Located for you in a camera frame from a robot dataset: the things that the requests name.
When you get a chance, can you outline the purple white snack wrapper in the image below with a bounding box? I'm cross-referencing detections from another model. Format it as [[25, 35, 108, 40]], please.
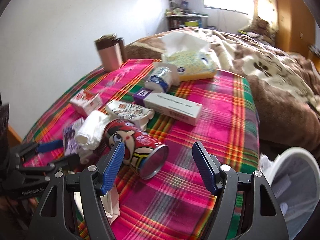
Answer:
[[63, 118, 93, 165]]

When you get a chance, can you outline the pink plaid tablecloth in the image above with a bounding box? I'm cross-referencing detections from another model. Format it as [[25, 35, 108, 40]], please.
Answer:
[[25, 59, 259, 239]]

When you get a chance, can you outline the blue white wipes roll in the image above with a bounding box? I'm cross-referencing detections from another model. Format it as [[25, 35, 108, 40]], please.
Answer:
[[144, 62, 180, 93]]

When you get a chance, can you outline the patterned paper cup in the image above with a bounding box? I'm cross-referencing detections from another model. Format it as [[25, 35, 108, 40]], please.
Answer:
[[105, 100, 155, 131]]

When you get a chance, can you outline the yellow tissue pack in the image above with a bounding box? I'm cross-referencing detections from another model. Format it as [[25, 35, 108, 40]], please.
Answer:
[[160, 31, 220, 82]]

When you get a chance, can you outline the white tissue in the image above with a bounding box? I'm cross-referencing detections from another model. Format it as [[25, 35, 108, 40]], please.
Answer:
[[75, 110, 111, 151]]

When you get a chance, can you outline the grey wall shelf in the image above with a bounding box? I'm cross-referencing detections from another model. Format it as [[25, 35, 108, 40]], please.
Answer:
[[165, 0, 208, 30]]

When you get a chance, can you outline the brown paw print blanket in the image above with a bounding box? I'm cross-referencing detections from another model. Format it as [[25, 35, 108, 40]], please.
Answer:
[[124, 26, 320, 153]]

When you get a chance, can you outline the white purple long box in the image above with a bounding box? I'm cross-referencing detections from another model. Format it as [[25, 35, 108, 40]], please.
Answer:
[[133, 88, 202, 126]]

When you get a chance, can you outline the pink brown tumbler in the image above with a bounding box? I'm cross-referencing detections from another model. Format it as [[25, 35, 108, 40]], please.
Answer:
[[95, 33, 127, 72]]

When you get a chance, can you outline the wooden wardrobe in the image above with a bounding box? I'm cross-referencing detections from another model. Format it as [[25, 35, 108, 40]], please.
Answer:
[[272, 0, 320, 58]]

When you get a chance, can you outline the white trash bin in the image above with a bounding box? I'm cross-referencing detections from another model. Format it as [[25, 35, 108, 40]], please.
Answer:
[[259, 147, 319, 239]]

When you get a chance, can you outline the brown teddy bear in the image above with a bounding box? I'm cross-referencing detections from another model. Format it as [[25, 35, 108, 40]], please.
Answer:
[[238, 16, 277, 46]]

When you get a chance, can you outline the cream paper bag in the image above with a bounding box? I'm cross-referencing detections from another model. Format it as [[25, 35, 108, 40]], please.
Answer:
[[73, 185, 120, 224]]

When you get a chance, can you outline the red white small box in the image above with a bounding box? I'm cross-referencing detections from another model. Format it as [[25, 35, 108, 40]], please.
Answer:
[[70, 89, 103, 117]]

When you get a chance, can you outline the red cartoon snack can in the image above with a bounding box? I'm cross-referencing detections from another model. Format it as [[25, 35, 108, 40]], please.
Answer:
[[103, 119, 169, 180]]

